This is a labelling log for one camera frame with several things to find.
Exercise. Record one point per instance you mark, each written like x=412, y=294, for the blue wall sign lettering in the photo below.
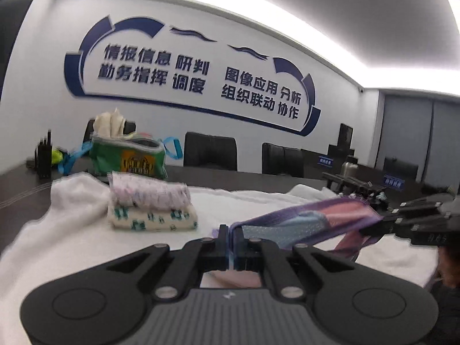
x=118, y=52

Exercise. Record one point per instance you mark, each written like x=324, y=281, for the yellow-green object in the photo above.
x=56, y=157

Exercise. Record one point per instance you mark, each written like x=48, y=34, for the white blanket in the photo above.
x=72, y=230

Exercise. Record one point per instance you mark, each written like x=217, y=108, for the black office chair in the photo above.
x=282, y=160
x=210, y=151
x=400, y=170
x=88, y=131

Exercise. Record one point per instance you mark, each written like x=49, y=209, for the grey window blind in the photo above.
x=417, y=133

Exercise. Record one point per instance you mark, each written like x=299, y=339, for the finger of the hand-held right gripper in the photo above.
x=388, y=229
x=413, y=208

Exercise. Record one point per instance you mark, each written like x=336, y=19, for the black cabinet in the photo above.
x=337, y=152

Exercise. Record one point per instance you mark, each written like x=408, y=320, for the black tabletop device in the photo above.
x=341, y=179
x=366, y=192

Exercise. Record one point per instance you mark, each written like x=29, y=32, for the person's right hand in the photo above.
x=449, y=262

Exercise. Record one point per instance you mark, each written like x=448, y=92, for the purple pink garment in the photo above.
x=287, y=219

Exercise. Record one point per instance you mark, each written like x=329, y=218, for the ceiling light strip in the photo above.
x=251, y=7

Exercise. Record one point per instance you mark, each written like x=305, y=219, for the metal bottle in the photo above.
x=348, y=169

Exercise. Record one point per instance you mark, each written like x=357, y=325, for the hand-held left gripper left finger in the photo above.
x=221, y=251

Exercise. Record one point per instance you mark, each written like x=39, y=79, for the black walkie-talkie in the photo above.
x=38, y=158
x=46, y=154

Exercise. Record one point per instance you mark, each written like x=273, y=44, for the black wall screen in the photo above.
x=14, y=28

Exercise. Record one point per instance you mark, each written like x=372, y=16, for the blue name plate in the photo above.
x=325, y=161
x=393, y=182

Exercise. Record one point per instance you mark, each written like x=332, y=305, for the black wall panel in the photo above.
x=345, y=134

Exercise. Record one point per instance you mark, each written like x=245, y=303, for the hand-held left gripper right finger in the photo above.
x=238, y=251

